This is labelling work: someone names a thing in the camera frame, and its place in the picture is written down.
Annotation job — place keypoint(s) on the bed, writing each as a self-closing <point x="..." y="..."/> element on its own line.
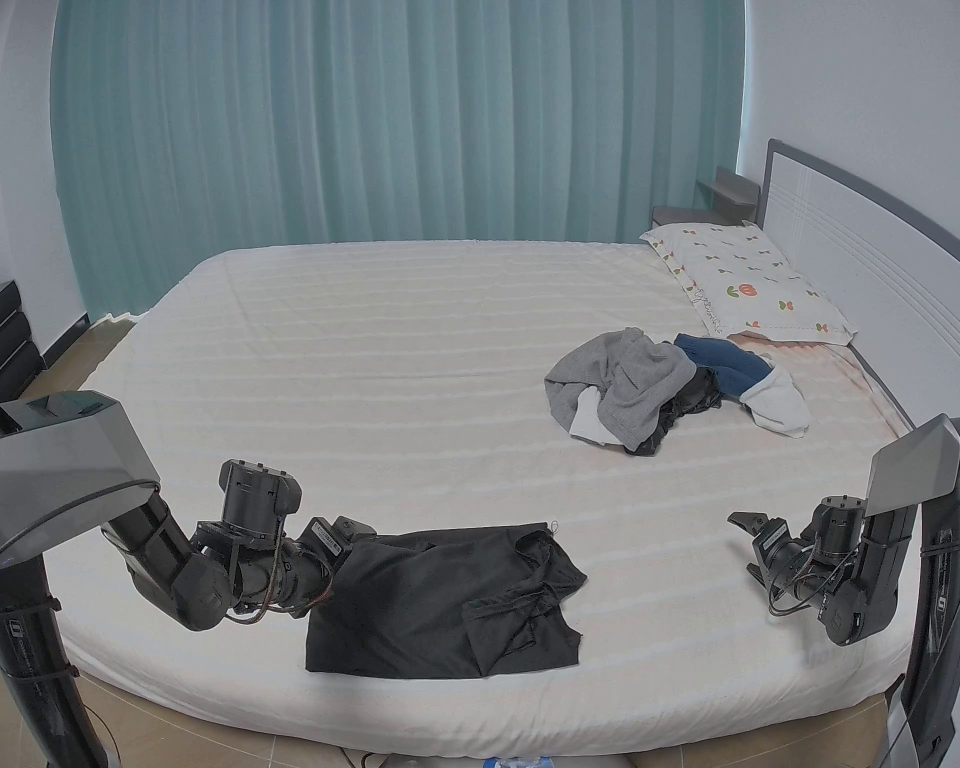
<point x="375" y="360"/>

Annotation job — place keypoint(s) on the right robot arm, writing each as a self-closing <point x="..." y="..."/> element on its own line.
<point x="870" y="577"/>

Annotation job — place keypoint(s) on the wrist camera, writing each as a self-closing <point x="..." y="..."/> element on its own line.
<point x="838" y="529"/>
<point x="259" y="495"/>

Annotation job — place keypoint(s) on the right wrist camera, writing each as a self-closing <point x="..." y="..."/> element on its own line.
<point x="838" y="529"/>

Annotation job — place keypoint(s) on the pile of clothes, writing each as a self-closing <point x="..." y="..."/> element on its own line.
<point x="637" y="382"/>

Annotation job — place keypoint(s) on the black T-shirt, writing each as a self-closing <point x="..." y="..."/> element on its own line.
<point x="435" y="600"/>

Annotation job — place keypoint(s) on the black chest of drawers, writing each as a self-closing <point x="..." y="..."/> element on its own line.
<point x="19" y="337"/>

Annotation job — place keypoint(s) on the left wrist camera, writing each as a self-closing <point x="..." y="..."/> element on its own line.
<point x="259" y="495"/>

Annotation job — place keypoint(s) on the white printed pillow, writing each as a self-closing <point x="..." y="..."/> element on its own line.
<point x="750" y="277"/>

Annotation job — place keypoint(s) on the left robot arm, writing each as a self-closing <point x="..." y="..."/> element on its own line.
<point x="161" y="562"/>

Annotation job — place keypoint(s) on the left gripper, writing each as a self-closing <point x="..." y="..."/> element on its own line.
<point x="319" y="559"/>

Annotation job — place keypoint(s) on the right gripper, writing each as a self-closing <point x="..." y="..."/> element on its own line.
<point x="780" y="555"/>

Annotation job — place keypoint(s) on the grey bedside table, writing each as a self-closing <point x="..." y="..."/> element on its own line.
<point x="712" y="199"/>

